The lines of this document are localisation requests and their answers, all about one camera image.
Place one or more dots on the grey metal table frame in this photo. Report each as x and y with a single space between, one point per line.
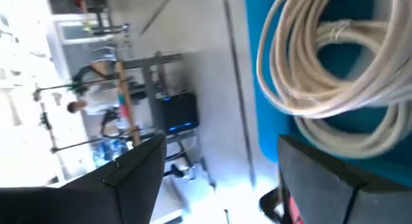
151 66

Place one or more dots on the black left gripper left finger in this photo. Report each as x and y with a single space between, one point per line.
96 204

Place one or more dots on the wooden pole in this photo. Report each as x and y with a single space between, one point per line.
127 101

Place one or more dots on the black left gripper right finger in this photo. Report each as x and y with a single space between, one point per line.
338 198

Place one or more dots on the black box with blue lights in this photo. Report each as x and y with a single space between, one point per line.
178 113

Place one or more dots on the person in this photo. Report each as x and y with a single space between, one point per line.
93 105

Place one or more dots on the blue plastic bin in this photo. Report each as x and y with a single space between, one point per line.
267 134

